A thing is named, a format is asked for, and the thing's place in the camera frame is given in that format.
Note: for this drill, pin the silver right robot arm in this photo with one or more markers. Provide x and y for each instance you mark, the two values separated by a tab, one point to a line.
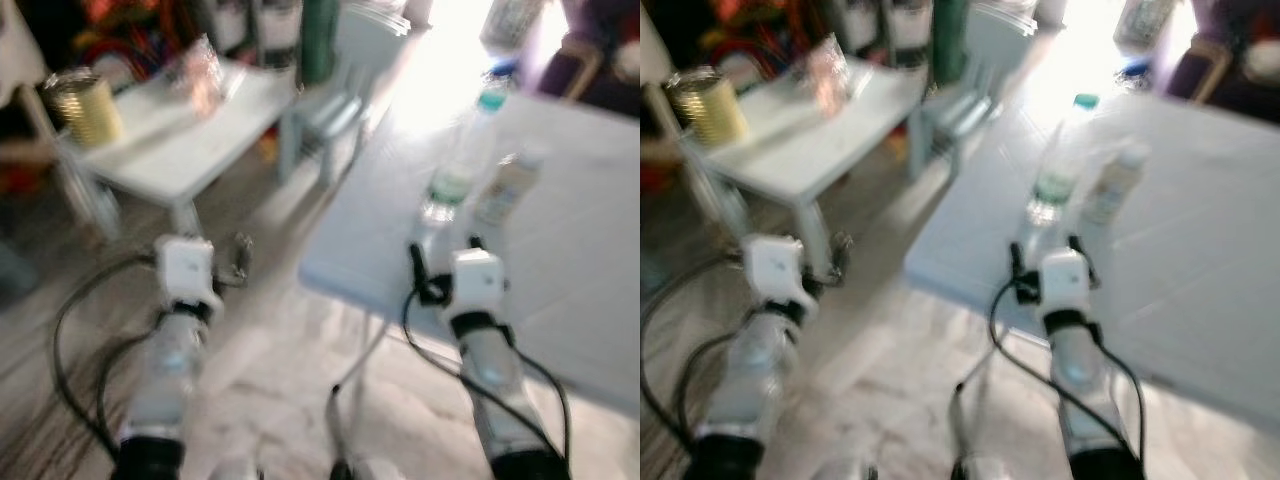
495	375
1075	370

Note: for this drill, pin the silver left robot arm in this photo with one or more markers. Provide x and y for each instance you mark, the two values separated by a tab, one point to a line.
170	370
755	370

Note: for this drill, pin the clear bottle green cap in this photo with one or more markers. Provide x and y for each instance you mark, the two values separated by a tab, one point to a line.
455	175
1055	175

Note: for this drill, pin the small white low table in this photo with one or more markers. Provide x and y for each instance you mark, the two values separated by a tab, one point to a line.
810	150
190	150

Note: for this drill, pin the white plastic bottle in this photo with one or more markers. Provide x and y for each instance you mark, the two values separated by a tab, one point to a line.
505	190
1112	190

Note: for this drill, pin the large white table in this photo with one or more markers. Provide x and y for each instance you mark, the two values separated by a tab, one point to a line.
570	230
1190	230

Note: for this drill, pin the pink clear plastic packet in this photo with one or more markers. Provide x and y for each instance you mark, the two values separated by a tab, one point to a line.
205	78
828	78

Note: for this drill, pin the pale blue small chair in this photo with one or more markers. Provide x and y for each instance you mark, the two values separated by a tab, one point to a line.
345	100
975	100

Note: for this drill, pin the gold tin can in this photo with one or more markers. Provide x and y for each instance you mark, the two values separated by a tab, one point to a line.
88	112
710	110

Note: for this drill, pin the bottle with blue cap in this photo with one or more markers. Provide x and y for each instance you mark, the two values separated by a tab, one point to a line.
502	74
1135	69

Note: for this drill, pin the purple wooden armchair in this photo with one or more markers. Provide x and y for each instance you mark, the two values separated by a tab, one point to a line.
1225	75
595	70

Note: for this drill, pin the clear labelled bottle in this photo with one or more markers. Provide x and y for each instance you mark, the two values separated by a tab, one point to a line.
512	22
1148	22

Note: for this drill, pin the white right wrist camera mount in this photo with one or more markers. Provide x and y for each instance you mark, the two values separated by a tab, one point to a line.
477	280
1065	280

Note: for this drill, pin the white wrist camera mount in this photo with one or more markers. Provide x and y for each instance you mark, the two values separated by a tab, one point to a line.
477	280
1065	280
775	270
188	270

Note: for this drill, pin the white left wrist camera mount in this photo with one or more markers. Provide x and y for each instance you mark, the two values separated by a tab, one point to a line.
775	270
188	270

